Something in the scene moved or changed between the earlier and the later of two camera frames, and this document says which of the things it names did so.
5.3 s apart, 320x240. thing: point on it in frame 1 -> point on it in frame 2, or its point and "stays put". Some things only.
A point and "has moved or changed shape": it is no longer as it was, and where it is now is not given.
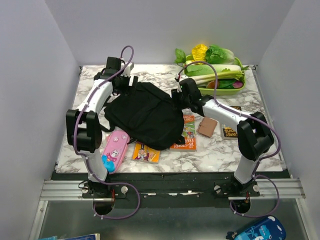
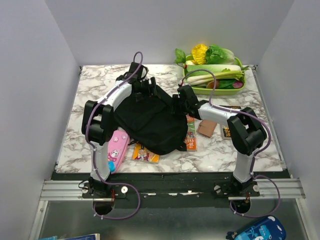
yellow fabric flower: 198,52 stays put
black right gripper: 175,93 -> 175,99
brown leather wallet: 207,126 stays put
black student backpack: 150,116 has moved or changed shape
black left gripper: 128,89 -> 151,91
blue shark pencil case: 268,228 stays put
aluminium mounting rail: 275,189 stays put
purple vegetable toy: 237,84 stays put
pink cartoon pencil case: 114,151 stays put
